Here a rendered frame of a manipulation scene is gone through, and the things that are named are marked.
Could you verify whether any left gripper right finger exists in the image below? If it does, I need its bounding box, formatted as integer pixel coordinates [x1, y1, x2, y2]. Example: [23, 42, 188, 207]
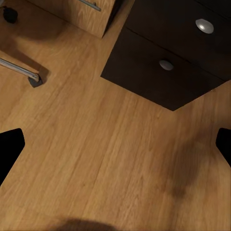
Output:
[216, 128, 231, 167]

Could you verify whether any swivel chair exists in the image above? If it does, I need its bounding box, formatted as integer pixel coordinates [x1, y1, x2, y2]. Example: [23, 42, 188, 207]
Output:
[0, 0, 43, 88]

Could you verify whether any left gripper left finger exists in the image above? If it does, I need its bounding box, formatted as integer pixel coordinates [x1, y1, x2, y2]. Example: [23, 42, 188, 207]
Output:
[0, 128, 25, 186]

